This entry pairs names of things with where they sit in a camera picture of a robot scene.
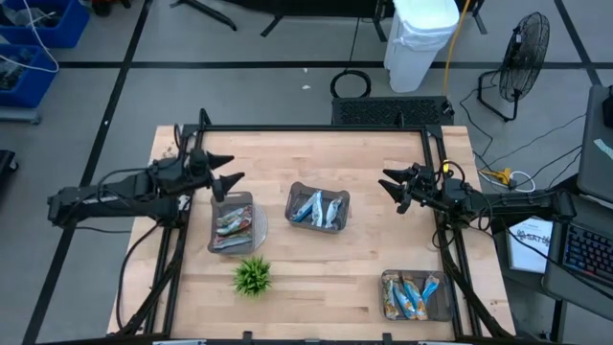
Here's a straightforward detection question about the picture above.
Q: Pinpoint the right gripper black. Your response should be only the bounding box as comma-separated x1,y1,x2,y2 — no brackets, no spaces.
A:
377,163,445,215

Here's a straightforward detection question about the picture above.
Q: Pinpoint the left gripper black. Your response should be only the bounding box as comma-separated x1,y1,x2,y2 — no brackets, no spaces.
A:
179,149,246,203

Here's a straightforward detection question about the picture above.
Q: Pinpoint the red green wrapper granola bar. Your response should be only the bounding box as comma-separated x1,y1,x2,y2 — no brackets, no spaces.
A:
382,274,399,321
216,205,254,226

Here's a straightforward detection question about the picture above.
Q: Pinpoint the grey translucent plastic bin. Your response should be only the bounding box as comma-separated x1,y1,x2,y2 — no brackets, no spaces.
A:
284,180,352,235
208,190,255,255
380,269,454,322

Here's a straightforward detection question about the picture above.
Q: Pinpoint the blue orange wrapper granola bar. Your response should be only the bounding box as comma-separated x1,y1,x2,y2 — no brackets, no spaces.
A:
392,277,414,321
420,274,441,308

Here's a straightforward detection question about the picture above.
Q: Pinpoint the round woven placemat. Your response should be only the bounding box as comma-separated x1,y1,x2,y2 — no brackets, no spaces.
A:
210,200,269,254

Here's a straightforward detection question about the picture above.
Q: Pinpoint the black perforated metal case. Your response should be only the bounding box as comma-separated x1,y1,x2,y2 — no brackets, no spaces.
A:
330,95,455,127

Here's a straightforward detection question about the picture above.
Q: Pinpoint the yellow power plug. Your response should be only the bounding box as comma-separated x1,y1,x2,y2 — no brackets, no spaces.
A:
481,167,513,186

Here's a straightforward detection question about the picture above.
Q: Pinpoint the green plant in white pot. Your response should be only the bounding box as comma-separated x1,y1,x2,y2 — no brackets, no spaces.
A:
231,255,274,298

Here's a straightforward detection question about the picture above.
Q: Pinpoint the white plastic trash can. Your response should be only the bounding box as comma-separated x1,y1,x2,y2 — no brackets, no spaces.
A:
382,0,461,94

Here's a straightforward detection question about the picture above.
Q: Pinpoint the white printed paper sheet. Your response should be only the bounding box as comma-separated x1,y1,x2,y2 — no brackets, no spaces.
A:
508,218,555,274

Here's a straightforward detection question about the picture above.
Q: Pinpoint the black backdrop stand leg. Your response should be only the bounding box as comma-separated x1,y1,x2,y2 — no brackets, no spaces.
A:
261,11,284,38
372,9,389,43
471,0,488,35
170,0,238,33

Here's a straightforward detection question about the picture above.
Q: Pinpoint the black floor fan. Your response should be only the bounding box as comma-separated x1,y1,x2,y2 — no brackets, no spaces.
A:
477,11,552,123

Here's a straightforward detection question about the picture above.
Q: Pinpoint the grey keyboard tray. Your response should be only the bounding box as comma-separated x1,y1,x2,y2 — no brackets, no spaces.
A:
542,191,613,320

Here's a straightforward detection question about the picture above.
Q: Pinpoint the grey desk panel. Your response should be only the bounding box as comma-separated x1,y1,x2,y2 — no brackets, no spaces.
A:
577,84,613,205

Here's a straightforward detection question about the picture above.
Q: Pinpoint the black backlit keyboard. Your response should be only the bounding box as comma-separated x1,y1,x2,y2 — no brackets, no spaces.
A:
562,220,613,288

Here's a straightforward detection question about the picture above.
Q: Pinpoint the blue plastic storage bin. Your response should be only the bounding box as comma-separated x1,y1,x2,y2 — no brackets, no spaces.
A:
0,43,59,109
0,0,91,49

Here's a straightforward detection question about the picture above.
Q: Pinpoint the grey dolly platform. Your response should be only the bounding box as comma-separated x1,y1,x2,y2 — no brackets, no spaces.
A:
0,105,43,126

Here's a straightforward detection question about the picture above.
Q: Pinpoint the black cart corner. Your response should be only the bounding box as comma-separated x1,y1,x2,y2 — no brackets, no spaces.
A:
0,149,19,193

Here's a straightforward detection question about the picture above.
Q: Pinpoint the black coiled cable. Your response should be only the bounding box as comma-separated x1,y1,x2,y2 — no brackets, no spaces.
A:
329,69,373,100

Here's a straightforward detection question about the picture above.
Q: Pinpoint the white looped cable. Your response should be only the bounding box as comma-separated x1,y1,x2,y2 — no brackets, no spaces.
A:
507,171,536,193

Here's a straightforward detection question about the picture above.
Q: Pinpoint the yellow hanging cable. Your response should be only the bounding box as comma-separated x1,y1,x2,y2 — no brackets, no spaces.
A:
441,0,473,96

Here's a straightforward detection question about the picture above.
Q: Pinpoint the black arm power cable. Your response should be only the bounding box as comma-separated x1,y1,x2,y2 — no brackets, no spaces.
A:
115,223,162,332

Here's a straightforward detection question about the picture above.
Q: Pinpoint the white thin cable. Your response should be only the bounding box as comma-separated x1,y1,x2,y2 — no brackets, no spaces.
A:
0,0,61,74

